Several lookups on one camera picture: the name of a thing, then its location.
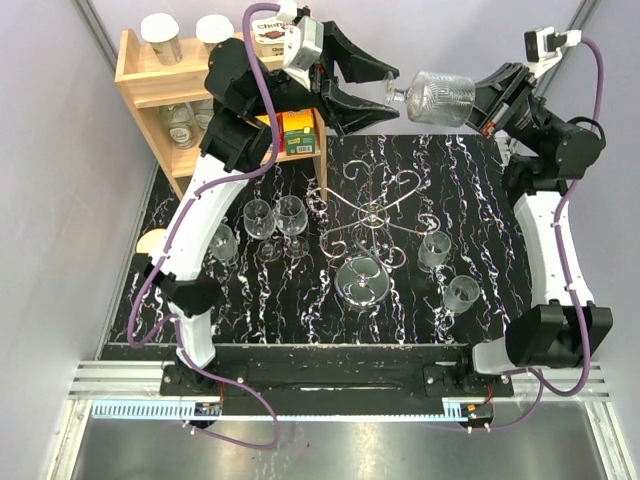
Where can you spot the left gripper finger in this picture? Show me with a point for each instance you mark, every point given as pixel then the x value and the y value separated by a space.
pixel 347 114
pixel 355 65

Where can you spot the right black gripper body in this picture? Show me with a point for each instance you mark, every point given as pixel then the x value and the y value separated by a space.
pixel 526 119

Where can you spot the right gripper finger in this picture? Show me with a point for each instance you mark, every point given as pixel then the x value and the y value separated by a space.
pixel 503 81
pixel 483 121

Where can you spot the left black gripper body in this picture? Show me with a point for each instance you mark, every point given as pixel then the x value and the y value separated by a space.
pixel 313 93

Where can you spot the ribbed goblet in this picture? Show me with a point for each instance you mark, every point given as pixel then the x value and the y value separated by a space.
pixel 460 294
pixel 434 98
pixel 223 245
pixel 433 250

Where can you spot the chrome wine glass rack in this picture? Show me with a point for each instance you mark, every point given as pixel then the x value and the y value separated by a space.
pixel 365 245

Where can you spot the round yellow wooden coaster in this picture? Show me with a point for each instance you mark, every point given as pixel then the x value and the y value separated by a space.
pixel 149 241

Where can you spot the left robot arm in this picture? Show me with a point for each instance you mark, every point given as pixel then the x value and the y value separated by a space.
pixel 234 150

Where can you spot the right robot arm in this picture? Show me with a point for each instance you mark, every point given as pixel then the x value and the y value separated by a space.
pixel 563 325

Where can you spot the clear stemmed wine glass right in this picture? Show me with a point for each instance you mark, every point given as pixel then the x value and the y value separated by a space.
pixel 291 221

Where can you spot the clear stemmed wine glass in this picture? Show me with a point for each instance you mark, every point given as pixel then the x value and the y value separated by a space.
pixel 260 224
pixel 291 221

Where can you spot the clear stemmed wine glass left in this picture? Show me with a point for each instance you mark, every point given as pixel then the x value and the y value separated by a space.
pixel 260 224

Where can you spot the green Scrub Daddy box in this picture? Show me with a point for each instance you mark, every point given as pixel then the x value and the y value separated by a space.
pixel 298 132

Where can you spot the Chobani yogurt tub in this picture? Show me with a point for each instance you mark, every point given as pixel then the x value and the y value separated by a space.
pixel 268 36

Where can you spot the right clear glass bottle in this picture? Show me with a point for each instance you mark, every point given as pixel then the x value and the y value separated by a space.
pixel 203 111

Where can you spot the clear glass bottle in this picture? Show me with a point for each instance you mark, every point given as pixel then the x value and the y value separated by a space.
pixel 179 124
pixel 203 111

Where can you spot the right white lidded cup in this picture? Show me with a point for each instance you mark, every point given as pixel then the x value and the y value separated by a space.
pixel 213 29

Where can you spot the white lidded cup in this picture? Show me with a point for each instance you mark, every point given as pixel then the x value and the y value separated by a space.
pixel 213 29
pixel 161 31

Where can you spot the left clear glass bottle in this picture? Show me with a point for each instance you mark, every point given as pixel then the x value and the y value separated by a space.
pixel 179 124

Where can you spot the wooden two-tier shelf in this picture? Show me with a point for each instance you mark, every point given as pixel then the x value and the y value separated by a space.
pixel 145 85

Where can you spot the left white lidded cup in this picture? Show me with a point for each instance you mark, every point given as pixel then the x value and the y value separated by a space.
pixel 161 31

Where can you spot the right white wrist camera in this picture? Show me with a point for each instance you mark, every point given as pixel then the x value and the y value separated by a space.
pixel 544 47

